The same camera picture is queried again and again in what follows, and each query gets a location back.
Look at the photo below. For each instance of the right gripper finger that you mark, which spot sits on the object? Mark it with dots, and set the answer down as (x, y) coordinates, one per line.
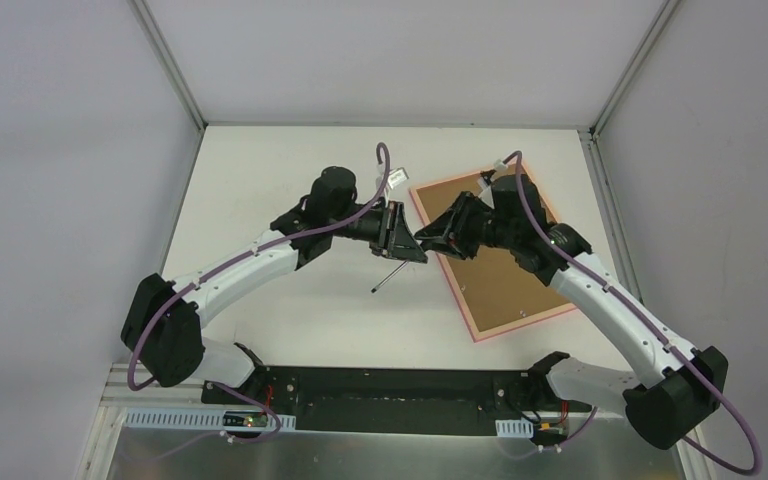
(450, 223)
(458, 247)

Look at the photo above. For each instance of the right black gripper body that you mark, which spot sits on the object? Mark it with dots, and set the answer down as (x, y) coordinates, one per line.
(462, 220)

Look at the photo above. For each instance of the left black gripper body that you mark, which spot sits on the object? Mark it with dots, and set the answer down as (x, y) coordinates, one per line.
(389, 230)

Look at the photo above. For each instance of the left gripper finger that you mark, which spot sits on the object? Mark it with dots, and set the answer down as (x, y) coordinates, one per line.
(402, 253)
(402, 241)

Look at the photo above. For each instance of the yellow black screwdriver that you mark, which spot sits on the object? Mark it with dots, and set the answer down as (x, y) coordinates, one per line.
(389, 277)

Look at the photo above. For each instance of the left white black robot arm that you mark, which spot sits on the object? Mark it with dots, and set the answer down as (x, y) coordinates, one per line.
(164, 324)

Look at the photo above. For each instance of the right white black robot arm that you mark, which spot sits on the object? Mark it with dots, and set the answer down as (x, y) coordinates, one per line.
(671, 385)

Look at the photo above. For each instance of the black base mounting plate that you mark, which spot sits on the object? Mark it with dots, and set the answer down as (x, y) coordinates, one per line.
(397, 401)

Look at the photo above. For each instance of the right white cable duct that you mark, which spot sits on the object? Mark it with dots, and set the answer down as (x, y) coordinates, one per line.
(518, 428)

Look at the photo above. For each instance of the white cable duct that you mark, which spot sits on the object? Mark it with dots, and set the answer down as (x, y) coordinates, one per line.
(518, 428)
(235, 420)

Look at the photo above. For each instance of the left white cable duct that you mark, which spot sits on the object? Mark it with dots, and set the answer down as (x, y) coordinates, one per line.
(235, 420)

